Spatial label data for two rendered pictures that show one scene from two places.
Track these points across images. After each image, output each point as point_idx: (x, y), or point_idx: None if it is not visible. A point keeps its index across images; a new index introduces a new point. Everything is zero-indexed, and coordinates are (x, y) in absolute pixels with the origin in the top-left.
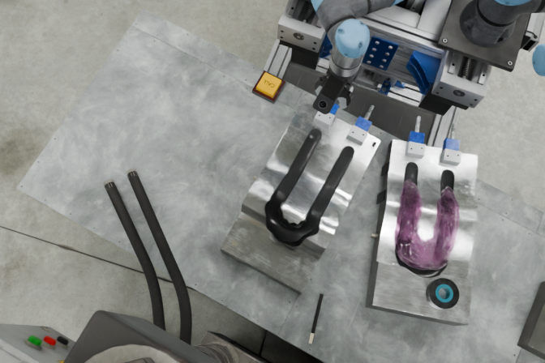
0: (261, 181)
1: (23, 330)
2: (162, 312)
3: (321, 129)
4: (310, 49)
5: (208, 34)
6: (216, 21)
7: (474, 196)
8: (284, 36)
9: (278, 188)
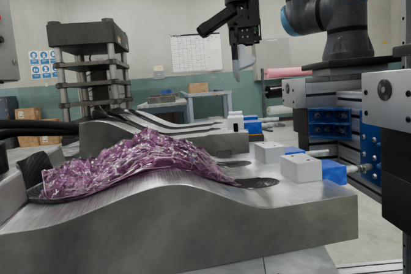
0: (147, 114)
1: (8, 24)
2: (29, 129)
3: (225, 123)
4: (292, 104)
5: (337, 263)
6: (353, 263)
7: (250, 204)
8: (284, 96)
9: (144, 117)
